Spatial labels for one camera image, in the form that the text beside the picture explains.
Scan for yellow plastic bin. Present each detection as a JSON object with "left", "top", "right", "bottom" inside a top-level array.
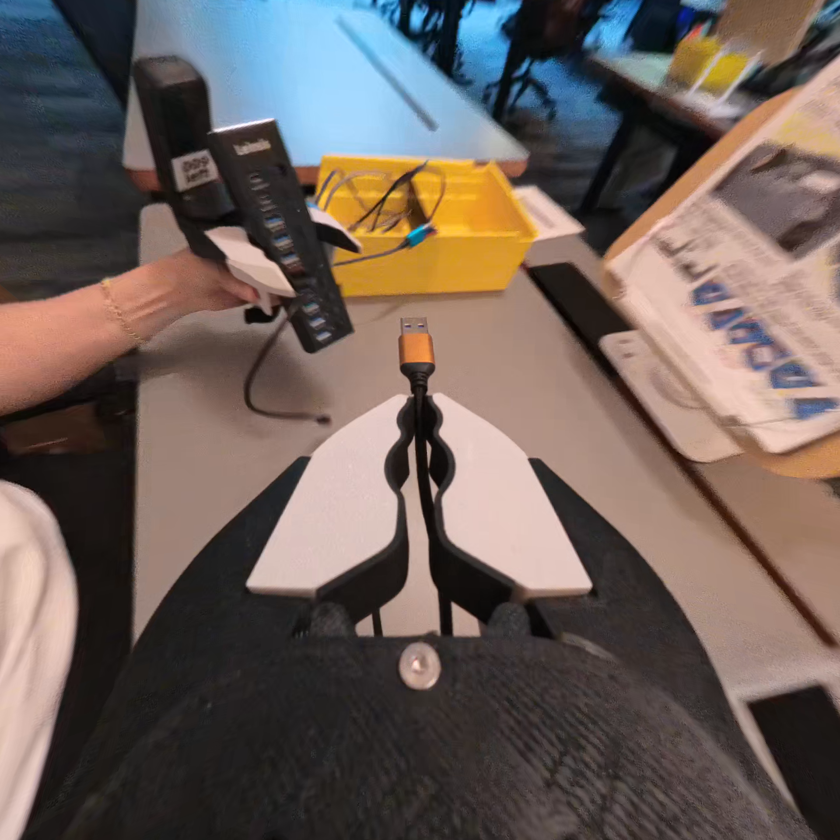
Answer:
[
  {"left": 315, "top": 154, "right": 539, "bottom": 298},
  {"left": 669, "top": 36, "right": 750, "bottom": 93}
]

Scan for white laminated checklist sheet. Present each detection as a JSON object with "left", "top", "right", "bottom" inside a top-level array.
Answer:
[{"left": 515, "top": 185, "right": 586, "bottom": 242}]

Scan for rows of office desks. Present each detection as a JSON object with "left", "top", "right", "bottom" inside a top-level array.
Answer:
[{"left": 354, "top": 0, "right": 657, "bottom": 126}]

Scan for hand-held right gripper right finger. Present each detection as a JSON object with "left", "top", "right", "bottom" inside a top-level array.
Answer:
[{"left": 427, "top": 392, "right": 595, "bottom": 622}]

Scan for black cable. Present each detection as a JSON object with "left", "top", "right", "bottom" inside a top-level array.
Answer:
[{"left": 371, "top": 317, "right": 455, "bottom": 639}]

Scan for white rounded base plate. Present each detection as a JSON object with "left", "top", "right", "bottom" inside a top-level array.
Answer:
[{"left": 598, "top": 330, "right": 742, "bottom": 463}]

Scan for grey desk with wood edge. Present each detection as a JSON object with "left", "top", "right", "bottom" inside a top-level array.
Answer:
[
  {"left": 123, "top": 0, "right": 529, "bottom": 193},
  {"left": 587, "top": 49, "right": 762, "bottom": 140}
]

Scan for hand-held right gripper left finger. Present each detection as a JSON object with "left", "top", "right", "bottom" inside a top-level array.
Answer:
[{"left": 245, "top": 394, "right": 419, "bottom": 621}]

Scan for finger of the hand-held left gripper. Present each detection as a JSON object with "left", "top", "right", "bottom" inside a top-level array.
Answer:
[
  {"left": 306, "top": 205, "right": 364, "bottom": 257},
  {"left": 203, "top": 225, "right": 298, "bottom": 316}
]

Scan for blue braided cable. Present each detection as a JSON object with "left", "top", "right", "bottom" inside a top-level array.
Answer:
[{"left": 331, "top": 222, "right": 439, "bottom": 266}]

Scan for plain wooden board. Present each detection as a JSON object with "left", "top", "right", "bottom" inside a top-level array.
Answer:
[{"left": 715, "top": 0, "right": 824, "bottom": 67}]

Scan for person's left hand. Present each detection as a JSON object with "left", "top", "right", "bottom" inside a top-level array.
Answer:
[{"left": 146, "top": 247, "right": 280, "bottom": 324}]

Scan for black usb hub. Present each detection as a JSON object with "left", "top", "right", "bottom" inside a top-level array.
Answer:
[{"left": 206, "top": 118, "right": 357, "bottom": 355}]

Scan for person's left forearm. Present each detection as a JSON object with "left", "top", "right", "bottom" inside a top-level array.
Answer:
[{"left": 0, "top": 259, "right": 155, "bottom": 417}]

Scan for wooden display board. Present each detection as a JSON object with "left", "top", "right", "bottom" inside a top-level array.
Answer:
[{"left": 602, "top": 88, "right": 840, "bottom": 481}]

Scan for black hub cord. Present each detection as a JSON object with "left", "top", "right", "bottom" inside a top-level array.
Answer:
[{"left": 243, "top": 305, "right": 333, "bottom": 426}]

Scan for black desk pad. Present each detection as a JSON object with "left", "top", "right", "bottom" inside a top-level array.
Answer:
[{"left": 528, "top": 262, "right": 636, "bottom": 370}]

